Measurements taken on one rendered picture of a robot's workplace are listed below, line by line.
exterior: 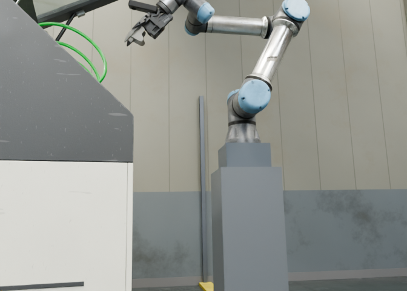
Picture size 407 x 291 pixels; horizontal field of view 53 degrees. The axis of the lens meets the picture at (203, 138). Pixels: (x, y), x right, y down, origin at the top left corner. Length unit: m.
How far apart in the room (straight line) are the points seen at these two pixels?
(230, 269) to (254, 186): 0.31
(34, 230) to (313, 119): 3.71
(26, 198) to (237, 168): 0.74
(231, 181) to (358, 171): 3.29
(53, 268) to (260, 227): 0.73
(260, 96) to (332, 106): 3.24
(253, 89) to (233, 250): 0.60
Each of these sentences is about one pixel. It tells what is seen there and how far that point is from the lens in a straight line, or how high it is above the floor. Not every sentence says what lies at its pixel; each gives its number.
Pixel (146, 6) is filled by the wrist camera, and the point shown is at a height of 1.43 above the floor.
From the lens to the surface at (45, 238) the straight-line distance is 1.32.
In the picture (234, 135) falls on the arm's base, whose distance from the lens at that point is 1.66.
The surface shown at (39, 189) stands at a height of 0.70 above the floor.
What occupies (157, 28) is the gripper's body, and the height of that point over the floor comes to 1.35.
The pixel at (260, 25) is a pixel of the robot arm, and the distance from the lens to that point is 1.86.
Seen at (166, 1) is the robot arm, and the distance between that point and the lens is 1.68.
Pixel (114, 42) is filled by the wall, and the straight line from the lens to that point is 4.53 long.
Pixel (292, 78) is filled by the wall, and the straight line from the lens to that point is 4.68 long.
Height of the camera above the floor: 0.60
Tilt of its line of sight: 12 degrees up
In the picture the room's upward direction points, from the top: 1 degrees counter-clockwise
